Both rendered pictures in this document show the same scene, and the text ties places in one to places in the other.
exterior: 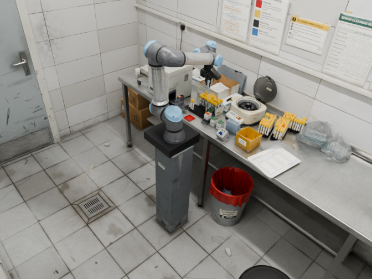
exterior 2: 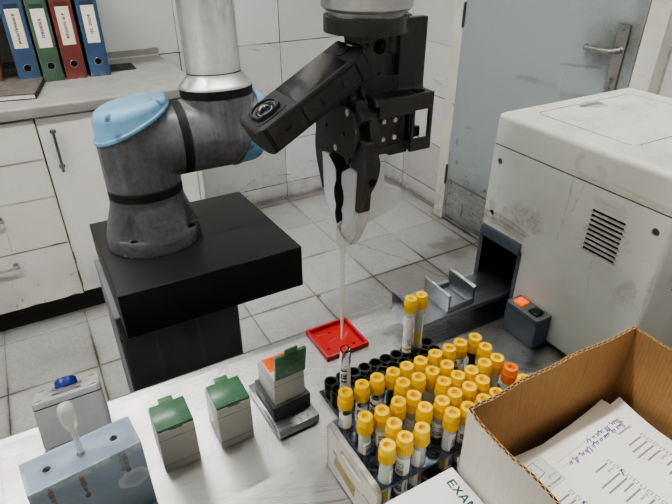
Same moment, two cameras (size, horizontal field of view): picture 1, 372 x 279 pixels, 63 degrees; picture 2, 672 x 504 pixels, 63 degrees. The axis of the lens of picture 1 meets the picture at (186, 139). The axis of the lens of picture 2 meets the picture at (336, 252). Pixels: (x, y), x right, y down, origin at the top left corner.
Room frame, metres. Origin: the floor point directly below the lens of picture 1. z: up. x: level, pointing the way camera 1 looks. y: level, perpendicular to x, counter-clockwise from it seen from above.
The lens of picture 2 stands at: (2.21, -0.61, 1.40)
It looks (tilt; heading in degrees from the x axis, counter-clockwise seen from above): 31 degrees down; 105
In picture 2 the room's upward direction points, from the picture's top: straight up
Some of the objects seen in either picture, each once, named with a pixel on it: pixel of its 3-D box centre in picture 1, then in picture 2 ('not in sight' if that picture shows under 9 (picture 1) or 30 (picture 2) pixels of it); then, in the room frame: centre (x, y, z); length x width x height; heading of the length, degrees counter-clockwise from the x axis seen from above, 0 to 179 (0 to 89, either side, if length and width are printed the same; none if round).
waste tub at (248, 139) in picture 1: (248, 139); not in sight; (1.75, -0.45, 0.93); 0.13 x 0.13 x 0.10; 42
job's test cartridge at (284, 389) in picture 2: (207, 117); (281, 381); (2.01, -0.16, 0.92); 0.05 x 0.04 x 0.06; 137
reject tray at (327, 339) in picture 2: (189, 118); (336, 338); (2.04, -0.02, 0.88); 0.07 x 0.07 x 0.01; 45
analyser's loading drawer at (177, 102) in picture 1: (177, 102); (460, 290); (2.21, 0.09, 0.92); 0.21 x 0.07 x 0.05; 45
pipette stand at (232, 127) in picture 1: (232, 127); (93, 486); (1.89, -0.35, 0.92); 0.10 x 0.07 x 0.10; 51
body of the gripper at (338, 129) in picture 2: (207, 70); (371, 86); (2.11, -0.13, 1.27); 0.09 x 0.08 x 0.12; 46
